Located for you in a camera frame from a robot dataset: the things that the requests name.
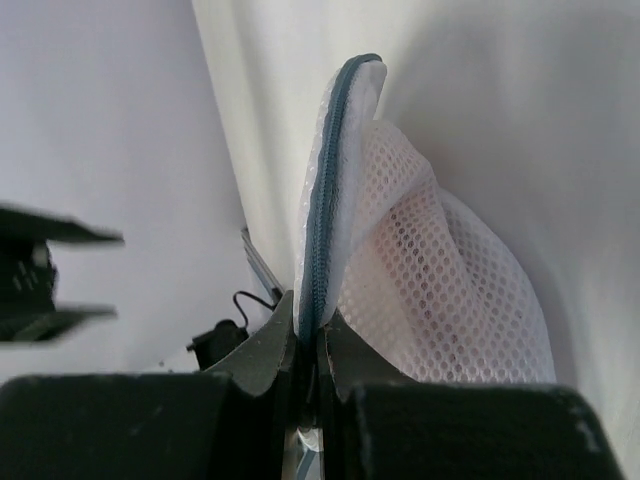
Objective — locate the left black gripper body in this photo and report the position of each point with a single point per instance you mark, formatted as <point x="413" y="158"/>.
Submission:
<point x="29" y="313"/>

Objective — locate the pink beige bra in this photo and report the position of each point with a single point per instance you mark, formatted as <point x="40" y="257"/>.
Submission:
<point x="427" y="271"/>

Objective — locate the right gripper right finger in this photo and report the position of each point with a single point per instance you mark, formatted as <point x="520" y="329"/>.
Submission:
<point x="377" y="423"/>

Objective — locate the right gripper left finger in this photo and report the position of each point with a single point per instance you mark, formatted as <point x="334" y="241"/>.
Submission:
<point x="228" y="422"/>

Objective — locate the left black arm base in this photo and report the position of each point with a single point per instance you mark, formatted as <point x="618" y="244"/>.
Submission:
<point x="212" y="346"/>

